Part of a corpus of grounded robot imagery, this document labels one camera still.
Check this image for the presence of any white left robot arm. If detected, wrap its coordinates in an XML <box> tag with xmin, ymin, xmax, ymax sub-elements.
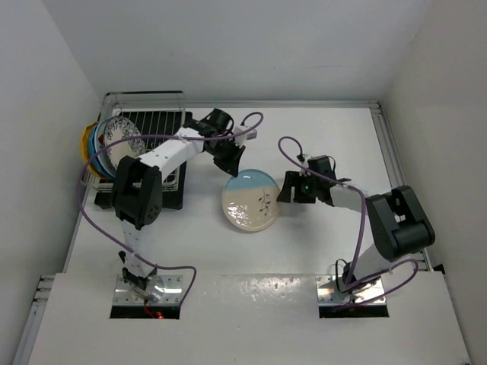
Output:
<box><xmin>112</xmin><ymin>109</ymin><xmax>250</xmax><ymax>292</ymax></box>

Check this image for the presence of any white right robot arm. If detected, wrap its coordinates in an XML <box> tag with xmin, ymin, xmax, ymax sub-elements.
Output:
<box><xmin>277</xmin><ymin>154</ymin><xmax>436</xmax><ymax>293</ymax></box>

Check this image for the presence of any metal base plate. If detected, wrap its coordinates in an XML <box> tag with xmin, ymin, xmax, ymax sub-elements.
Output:
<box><xmin>113</xmin><ymin>275</ymin><xmax>183</xmax><ymax>306</ymax></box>
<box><xmin>315</xmin><ymin>275</ymin><xmax>387</xmax><ymax>306</ymax></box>

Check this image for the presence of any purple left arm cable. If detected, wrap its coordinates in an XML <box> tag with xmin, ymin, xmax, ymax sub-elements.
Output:
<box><xmin>78</xmin><ymin>111</ymin><xmax>264</xmax><ymax>309</ymax></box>

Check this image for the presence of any yellow polka dot plate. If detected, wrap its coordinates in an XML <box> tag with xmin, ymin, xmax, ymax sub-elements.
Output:
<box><xmin>79</xmin><ymin>121</ymin><xmax>98</xmax><ymax>163</ymax></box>

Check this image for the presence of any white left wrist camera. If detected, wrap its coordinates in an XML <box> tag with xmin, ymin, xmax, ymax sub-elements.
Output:
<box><xmin>232</xmin><ymin>125</ymin><xmax>258</xmax><ymax>147</ymax></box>

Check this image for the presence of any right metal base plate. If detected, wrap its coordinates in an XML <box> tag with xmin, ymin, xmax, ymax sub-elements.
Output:
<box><xmin>315</xmin><ymin>275</ymin><xmax>387</xmax><ymax>306</ymax></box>

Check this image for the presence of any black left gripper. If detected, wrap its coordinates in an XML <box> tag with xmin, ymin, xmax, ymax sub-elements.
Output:
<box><xmin>205</xmin><ymin>137</ymin><xmax>245</xmax><ymax>177</ymax></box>

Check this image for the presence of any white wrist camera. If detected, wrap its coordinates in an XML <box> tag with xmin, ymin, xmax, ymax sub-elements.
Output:
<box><xmin>297</xmin><ymin>154</ymin><xmax>312</xmax><ymax>176</ymax></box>
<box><xmin>232</xmin><ymin>125</ymin><xmax>258</xmax><ymax>147</ymax></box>

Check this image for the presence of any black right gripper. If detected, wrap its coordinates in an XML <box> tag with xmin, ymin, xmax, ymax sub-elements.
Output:
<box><xmin>278</xmin><ymin>171</ymin><xmax>320</xmax><ymax>205</ymax></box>

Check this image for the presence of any blue polka dot plate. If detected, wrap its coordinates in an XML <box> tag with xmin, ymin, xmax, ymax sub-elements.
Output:
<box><xmin>88</xmin><ymin>122</ymin><xmax>113</xmax><ymax>179</ymax></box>

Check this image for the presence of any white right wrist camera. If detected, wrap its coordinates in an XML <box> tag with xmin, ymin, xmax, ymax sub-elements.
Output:
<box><xmin>297</xmin><ymin>154</ymin><xmax>312</xmax><ymax>176</ymax></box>

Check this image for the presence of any blue floral pattern plate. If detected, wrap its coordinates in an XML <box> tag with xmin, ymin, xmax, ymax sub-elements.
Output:
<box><xmin>104</xmin><ymin>115</ymin><xmax>146</xmax><ymax>169</ymax></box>

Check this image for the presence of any white watermelon pattern plate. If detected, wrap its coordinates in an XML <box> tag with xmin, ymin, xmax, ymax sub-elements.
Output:
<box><xmin>94</xmin><ymin>119</ymin><xmax>110</xmax><ymax>162</ymax></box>

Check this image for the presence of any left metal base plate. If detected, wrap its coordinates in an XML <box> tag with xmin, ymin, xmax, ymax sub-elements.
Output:
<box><xmin>113</xmin><ymin>275</ymin><xmax>183</xmax><ymax>306</ymax></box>

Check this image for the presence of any aluminium table frame rail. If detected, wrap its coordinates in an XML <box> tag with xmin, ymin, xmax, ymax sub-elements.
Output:
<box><xmin>366</xmin><ymin>106</ymin><xmax>435</xmax><ymax>262</ymax></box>

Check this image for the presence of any white wire dish rack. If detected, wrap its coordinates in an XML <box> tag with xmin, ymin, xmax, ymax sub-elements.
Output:
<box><xmin>80</xmin><ymin>90</ymin><xmax>190</xmax><ymax>195</ymax></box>

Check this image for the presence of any blue and beige plate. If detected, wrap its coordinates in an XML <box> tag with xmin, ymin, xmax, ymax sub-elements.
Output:
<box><xmin>221</xmin><ymin>169</ymin><xmax>280</xmax><ymax>233</ymax></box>

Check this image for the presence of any black drip tray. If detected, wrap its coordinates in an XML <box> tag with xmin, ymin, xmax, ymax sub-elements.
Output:
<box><xmin>94</xmin><ymin>110</ymin><xmax>193</xmax><ymax>210</ymax></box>

